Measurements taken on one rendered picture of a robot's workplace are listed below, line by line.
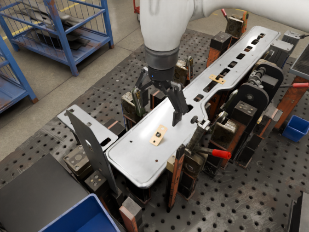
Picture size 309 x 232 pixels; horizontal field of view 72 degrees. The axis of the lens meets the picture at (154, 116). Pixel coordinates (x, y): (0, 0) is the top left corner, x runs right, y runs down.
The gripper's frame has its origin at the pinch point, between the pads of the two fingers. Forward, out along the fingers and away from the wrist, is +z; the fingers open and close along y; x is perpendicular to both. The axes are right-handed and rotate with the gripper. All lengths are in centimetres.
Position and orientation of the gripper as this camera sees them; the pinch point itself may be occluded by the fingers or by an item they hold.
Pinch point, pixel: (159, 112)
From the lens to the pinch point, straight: 72.6
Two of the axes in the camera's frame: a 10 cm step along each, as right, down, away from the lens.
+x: -6.4, 5.7, -5.1
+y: -7.7, -4.9, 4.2
